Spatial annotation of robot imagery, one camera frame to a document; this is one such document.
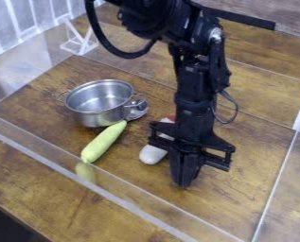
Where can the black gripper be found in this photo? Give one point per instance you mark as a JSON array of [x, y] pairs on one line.
[[193, 160]]

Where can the light green plush spoon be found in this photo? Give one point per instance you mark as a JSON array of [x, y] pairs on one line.
[[98, 146]]

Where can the small stainless steel pot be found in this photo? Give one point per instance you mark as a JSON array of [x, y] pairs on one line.
[[102, 102]]

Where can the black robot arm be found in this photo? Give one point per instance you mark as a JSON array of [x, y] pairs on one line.
[[183, 25]]

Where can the plush red cap mushroom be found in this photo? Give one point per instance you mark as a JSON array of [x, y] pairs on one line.
[[150, 154]]

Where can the clear acrylic back barrier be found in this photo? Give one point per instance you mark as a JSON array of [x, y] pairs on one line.
[[268, 96]]

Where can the clear acrylic barrier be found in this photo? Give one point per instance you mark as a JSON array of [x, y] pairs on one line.
[[161, 213], [268, 96]]

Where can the clear acrylic front barrier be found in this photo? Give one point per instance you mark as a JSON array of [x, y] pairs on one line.
[[161, 213]]

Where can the black bar on table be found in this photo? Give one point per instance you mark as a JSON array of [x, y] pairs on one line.
[[244, 19]]

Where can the clear acrylic triangle bracket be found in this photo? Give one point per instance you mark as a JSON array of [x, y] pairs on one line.
[[78, 44]]

